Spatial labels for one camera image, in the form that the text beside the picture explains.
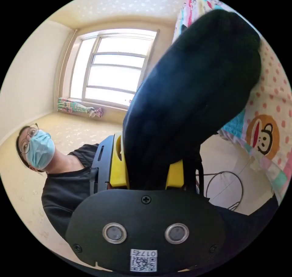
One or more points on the bed with printed quilt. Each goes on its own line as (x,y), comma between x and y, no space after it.
(269,113)

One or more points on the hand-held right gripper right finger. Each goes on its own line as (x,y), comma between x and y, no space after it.
(175,174)

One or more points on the tied patterned curtain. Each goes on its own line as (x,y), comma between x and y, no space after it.
(77,107)

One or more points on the person's body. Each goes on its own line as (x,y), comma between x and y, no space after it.
(61,179)

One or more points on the black pants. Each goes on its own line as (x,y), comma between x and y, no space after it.
(194,94)

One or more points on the window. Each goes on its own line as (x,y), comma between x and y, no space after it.
(111,69)

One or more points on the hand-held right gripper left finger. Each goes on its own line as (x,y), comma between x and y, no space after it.
(117,167)

